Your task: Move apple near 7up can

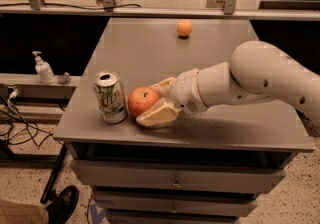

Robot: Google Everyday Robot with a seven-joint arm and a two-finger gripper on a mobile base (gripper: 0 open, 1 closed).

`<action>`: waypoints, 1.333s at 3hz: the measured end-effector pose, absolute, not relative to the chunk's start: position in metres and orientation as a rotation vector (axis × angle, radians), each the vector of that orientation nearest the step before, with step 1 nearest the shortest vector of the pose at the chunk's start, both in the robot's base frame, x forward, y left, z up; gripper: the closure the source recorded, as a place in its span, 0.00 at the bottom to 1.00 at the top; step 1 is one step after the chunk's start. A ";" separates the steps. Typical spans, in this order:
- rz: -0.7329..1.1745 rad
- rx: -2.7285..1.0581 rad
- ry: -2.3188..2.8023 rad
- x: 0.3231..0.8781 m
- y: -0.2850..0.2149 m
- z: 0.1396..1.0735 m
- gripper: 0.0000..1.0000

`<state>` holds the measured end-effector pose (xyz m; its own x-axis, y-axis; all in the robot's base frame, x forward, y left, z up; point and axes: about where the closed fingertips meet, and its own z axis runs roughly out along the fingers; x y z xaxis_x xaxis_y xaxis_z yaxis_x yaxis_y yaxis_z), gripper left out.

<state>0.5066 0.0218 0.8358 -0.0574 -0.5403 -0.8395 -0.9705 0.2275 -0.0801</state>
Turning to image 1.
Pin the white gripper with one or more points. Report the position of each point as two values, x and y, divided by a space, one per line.
184 90

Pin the red apple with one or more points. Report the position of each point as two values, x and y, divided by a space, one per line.
142 99

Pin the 7up soda can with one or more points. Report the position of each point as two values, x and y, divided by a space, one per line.
109 91

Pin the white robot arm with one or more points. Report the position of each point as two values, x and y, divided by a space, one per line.
256 72

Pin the orange fruit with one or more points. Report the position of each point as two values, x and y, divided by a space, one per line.
184 28

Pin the grey drawer cabinet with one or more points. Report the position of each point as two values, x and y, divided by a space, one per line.
203 168

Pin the small grey figurine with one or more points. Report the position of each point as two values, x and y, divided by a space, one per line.
64 78

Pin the black metal leg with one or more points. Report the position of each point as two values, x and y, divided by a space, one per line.
49 192

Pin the white pump bottle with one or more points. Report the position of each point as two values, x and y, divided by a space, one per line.
43 69

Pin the black shoe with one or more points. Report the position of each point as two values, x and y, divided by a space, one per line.
63 206

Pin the tan trouser leg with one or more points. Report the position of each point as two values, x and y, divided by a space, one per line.
16 213

